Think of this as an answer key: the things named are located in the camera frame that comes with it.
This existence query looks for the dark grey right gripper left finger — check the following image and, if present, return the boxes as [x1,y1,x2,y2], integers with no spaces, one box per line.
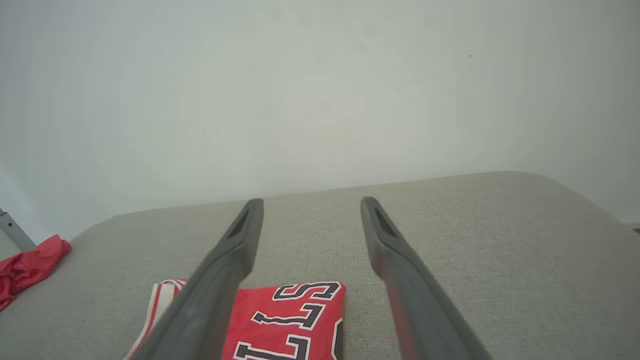
[135,198,265,360]

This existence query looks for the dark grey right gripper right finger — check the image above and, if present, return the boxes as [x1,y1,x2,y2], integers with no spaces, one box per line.
[360,196,494,360]

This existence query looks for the red basketball jersey with lettering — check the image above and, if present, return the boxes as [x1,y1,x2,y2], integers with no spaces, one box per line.
[124,279,347,360]

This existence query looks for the red shorts with white stripe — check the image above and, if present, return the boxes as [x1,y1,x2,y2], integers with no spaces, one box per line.
[0,234,72,312]

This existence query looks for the grey fabric sofa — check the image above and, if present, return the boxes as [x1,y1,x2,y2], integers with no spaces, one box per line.
[0,171,640,360]

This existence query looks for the grey metal pole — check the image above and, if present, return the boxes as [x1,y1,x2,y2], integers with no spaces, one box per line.
[0,207,37,251]

